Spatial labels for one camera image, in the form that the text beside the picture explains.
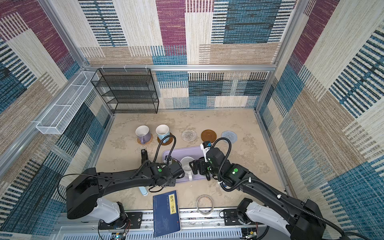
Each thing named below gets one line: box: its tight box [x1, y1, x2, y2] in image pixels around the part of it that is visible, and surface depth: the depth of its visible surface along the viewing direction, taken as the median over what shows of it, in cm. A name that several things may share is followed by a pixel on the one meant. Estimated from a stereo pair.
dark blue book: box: [152, 190, 182, 237], surface depth 76 cm
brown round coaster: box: [201, 129, 217, 143], surface depth 107 cm
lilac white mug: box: [135, 125, 152, 145], surface depth 99 cm
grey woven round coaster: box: [221, 130, 238, 144], surface depth 107 cm
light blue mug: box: [155, 124, 170, 144], surface depth 98 cm
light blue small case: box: [138, 186, 149, 197], surface depth 81 cm
